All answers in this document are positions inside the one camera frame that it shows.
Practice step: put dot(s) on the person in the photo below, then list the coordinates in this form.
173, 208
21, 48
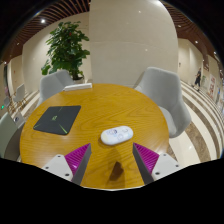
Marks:
198, 78

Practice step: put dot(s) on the potted green plant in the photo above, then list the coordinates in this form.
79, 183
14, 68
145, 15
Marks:
66, 48

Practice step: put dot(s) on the white power strip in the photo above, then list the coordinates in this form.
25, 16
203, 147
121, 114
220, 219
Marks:
77, 87

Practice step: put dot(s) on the black mouse pad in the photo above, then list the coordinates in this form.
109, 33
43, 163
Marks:
57, 120

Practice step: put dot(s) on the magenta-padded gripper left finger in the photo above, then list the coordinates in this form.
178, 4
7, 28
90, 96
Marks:
60, 165

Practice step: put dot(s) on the grey shell chair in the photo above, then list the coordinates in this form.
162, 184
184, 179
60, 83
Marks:
51, 85
7, 133
20, 93
163, 91

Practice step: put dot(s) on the white printed computer mouse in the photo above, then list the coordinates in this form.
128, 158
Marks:
116, 135

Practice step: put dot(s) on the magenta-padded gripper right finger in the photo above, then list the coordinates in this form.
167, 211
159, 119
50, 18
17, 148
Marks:
163, 165

